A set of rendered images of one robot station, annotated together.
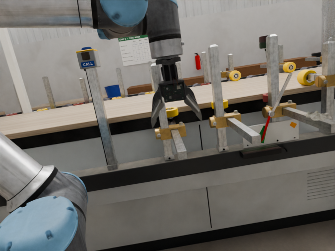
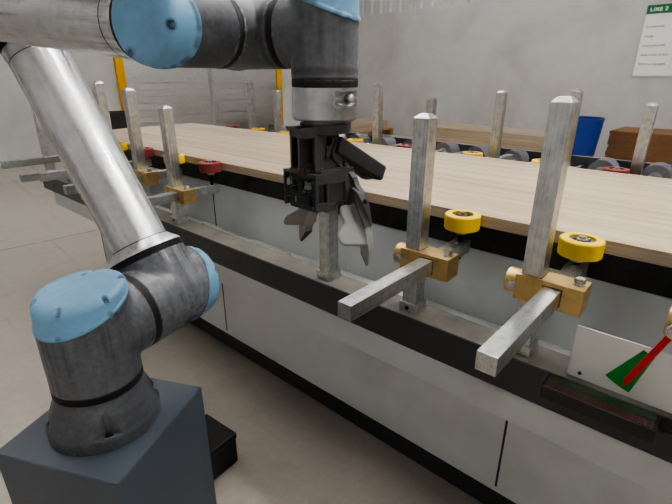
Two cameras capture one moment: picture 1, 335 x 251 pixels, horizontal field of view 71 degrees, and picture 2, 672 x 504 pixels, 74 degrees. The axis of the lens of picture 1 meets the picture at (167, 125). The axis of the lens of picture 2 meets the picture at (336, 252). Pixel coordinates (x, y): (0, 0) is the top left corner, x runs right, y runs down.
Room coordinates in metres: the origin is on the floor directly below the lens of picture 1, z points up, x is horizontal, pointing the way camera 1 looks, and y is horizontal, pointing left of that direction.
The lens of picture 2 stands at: (0.22, -0.48, 1.20)
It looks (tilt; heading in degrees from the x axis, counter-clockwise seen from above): 21 degrees down; 43
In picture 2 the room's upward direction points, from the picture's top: straight up
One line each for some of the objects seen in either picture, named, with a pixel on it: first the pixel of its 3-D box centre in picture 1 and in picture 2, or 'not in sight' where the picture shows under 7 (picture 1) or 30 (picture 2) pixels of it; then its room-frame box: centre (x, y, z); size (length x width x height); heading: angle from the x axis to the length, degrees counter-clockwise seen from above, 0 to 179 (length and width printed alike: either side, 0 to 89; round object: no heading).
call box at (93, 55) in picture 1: (88, 60); not in sight; (1.00, 0.27, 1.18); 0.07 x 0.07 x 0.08; 2
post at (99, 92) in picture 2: not in sight; (108, 142); (0.97, 1.51, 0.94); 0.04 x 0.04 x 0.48; 2
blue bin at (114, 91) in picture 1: (116, 97); (576, 145); (6.76, 1.32, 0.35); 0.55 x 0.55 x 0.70
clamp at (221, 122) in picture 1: (224, 120); (545, 288); (1.02, -0.26, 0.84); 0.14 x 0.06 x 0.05; 92
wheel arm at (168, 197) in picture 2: not in sight; (163, 199); (0.91, 0.97, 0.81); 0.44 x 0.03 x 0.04; 2
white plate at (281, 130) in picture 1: (270, 133); (660, 380); (1.00, -0.46, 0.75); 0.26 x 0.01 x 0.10; 92
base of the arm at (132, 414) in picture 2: not in sight; (102, 395); (0.42, 0.29, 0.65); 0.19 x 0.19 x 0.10
